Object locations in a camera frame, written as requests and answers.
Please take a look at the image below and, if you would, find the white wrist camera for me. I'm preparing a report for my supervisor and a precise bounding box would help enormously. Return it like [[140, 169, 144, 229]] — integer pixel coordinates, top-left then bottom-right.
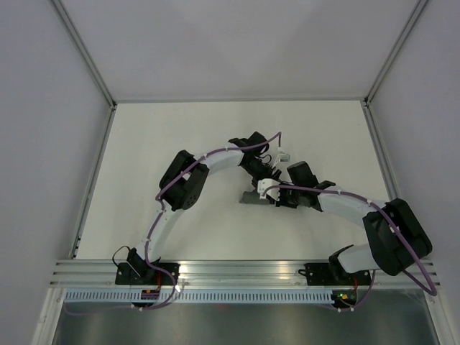
[[257, 178, 280, 201], [274, 147, 290, 166]]

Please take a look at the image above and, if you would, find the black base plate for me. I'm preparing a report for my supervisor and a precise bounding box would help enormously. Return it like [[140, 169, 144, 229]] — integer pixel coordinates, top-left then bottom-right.
[[298, 262, 372, 287], [115, 262, 180, 286]]

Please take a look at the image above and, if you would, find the aluminium front rail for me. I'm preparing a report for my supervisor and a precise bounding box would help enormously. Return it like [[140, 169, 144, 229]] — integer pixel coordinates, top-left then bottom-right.
[[48, 257, 442, 288]]

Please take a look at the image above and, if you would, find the aluminium frame post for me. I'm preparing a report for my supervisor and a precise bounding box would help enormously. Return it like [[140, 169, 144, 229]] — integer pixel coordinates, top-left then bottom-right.
[[362, 0, 431, 107], [49, 0, 116, 109]]

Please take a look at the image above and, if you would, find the white slotted cable duct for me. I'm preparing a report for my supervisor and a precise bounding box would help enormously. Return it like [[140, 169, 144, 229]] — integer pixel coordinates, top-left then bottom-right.
[[65, 289, 334, 304]]

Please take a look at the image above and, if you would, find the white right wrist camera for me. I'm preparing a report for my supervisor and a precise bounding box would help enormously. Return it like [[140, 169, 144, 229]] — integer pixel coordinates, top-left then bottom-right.
[[257, 178, 280, 201]]

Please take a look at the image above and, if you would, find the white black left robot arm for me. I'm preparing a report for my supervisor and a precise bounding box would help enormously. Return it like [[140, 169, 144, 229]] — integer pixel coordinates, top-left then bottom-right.
[[116, 132, 281, 285]]

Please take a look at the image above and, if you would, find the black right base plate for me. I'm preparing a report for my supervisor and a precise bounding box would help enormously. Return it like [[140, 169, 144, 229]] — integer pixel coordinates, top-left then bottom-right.
[[298, 262, 372, 287]]

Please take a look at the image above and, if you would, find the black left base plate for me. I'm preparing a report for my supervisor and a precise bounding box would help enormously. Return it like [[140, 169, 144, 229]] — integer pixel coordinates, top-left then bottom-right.
[[115, 262, 180, 286]]

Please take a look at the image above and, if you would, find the aluminium frame post right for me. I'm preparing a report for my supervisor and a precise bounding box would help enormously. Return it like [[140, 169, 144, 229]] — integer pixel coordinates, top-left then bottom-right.
[[362, 0, 431, 107]]

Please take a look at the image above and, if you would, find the grey cloth napkin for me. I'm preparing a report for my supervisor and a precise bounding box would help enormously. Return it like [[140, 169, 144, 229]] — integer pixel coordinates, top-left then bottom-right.
[[239, 190, 276, 206]]

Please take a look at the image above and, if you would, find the aluminium rail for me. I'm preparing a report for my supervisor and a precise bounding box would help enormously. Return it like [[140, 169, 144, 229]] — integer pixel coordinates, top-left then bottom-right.
[[67, 103, 117, 259], [362, 103, 420, 260], [48, 257, 442, 288]]

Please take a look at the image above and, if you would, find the aluminium frame post left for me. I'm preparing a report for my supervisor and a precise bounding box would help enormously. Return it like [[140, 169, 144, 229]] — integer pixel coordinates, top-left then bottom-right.
[[49, 0, 116, 109]]

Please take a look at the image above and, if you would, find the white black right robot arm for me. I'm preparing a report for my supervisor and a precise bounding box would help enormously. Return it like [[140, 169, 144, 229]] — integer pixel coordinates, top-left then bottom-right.
[[273, 162, 433, 284]]

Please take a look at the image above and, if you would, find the aluminium right side rail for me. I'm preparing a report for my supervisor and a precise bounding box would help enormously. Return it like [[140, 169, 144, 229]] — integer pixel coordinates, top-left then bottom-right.
[[362, 103, 420, 260]]

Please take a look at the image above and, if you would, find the aluminium left side rail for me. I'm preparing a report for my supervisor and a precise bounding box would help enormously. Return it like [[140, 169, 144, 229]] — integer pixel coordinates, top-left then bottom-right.
[[67, 103, 117, 259]]

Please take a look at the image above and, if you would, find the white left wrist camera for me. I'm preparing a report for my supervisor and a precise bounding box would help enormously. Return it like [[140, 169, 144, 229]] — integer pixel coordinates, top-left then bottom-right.
[[274, 147, 290, 166]]

